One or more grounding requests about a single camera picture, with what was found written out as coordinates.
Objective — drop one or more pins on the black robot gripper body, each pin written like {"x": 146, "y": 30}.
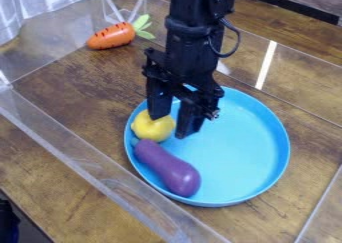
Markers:
{"x": 185, "y": 66}

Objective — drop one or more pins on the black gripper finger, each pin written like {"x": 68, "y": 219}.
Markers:
{"x": 159, "y": 98}
{"x": 193, "y": 114}

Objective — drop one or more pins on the yellow toy lemon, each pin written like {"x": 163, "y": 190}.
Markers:
{"x": 153, "y": 129}

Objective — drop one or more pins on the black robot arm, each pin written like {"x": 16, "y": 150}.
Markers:
{"x": 199, "y": 19}

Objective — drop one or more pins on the blue round plastic tray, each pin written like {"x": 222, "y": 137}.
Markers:
{"x": 239, "y": 151}

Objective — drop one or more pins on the orange toy carrot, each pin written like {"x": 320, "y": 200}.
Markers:
{"x": 121, "y": 34}

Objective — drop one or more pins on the purple toy eggplant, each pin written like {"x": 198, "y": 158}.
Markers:
{"x": 178, "y": 174}

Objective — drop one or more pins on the dark wooden baseboard strip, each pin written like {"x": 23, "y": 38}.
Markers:
{"x": 305, "y": 10}

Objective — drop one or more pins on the grey checkered curtain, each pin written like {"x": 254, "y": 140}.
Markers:
{"x": 18, "y": 10}

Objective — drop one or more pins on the clear acrylic enclosure wall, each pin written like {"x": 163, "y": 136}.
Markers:
{"x": 66, "y": 100}

